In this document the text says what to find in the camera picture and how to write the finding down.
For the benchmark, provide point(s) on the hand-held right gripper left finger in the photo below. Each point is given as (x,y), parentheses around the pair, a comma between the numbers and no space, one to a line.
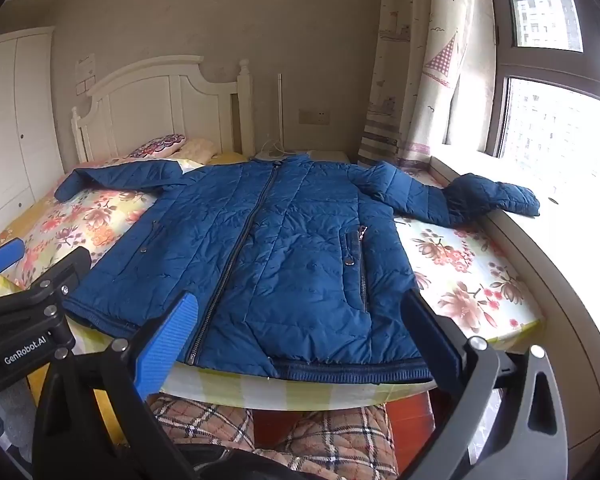
(166,340)

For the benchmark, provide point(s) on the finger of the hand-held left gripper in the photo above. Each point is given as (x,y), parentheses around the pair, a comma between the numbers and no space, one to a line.
(2,257)
(65,272)

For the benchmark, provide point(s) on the white wardrobe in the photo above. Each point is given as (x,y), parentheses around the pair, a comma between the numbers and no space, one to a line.
(10,135)

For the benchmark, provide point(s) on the patterned beige curtain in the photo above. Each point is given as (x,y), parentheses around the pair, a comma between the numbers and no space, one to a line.
(420,85)

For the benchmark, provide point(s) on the white wooden headboard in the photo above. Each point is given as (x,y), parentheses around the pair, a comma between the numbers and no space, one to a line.
(145,110)

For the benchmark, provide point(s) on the light wooden window sill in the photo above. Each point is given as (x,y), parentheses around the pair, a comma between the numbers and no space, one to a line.
(580,285)

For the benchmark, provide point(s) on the cream yellow pillow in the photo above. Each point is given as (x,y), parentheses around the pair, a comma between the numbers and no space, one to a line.
(198,150)

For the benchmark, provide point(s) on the plaid pants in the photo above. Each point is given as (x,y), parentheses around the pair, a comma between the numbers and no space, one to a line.
(205,425)

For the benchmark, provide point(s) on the floral bed sheet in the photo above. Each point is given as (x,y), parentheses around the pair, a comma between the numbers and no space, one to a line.
(460,270)

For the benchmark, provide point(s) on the beige wall socket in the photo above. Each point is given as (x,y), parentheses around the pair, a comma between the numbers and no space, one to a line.
(314,116)

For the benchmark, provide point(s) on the dark framed window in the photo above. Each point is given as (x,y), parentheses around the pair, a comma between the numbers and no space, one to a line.
(545,15)

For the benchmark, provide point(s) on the purple patterned pillow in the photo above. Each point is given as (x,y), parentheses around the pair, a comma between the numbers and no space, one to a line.
(157,146)

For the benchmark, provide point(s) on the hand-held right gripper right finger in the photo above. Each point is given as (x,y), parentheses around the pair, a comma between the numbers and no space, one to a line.
(426,340)

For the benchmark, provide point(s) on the white nightstand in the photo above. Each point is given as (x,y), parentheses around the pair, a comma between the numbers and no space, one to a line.
(330,155)

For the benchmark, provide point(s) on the blue quilted jacket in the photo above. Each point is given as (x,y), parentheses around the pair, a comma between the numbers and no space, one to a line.
(280,260)

